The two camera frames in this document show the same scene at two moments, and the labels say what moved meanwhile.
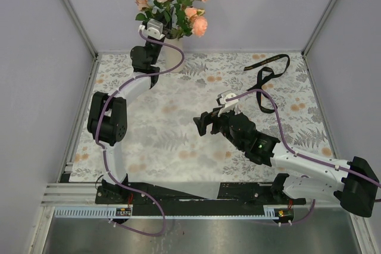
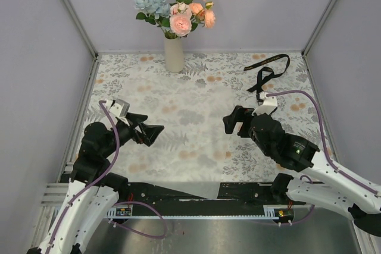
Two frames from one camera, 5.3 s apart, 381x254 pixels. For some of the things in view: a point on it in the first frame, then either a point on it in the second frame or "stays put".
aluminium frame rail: x=70 y=150 stays put
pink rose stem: x=199 y=23 -> x=202 y=15
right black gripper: x=206 y=118 -> x=230 y=121
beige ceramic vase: x=172 y=56 stays put
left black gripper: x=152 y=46 -> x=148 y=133
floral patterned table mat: x=272 y=94 stays put
